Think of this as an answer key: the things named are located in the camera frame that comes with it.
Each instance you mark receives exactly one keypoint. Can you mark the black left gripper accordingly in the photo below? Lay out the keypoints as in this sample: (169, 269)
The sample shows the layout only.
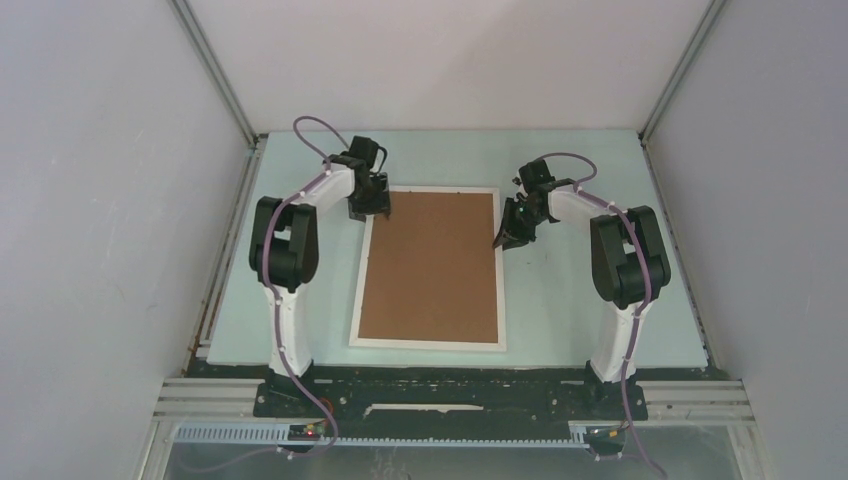
(381, 205)

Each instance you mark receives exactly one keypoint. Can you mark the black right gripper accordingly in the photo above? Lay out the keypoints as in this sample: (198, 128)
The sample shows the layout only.
(510, 237)

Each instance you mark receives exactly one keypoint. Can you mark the brown backing board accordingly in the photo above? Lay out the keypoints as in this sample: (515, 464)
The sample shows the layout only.
(430, 265)

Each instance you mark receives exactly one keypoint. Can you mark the white picture frame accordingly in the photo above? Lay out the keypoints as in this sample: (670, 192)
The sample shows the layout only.
(354, 298)

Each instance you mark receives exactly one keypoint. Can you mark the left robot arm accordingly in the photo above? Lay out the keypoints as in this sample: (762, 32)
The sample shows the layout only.
(284, 245)

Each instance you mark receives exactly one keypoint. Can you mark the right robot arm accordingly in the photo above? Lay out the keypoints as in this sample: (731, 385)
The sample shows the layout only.
(629, 261)

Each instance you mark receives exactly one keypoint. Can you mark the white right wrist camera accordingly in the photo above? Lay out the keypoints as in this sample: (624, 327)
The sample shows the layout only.
(519, 183)

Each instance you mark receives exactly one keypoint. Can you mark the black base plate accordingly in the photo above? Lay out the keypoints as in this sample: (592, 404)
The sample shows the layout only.
(450, 404)

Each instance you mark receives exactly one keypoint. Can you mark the aluminium corner rail left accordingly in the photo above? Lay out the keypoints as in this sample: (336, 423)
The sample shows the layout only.
(199, 41)

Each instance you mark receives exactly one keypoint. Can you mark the aluminium corner rail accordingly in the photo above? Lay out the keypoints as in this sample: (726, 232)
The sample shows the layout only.
(691, 52)
(199, 41)

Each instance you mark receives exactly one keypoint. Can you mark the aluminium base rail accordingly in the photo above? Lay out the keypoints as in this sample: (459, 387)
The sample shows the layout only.
(228, 404)

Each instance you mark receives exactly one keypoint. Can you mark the aluminium corner rail right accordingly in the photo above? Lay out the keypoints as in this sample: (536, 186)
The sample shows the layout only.
(691, 52)

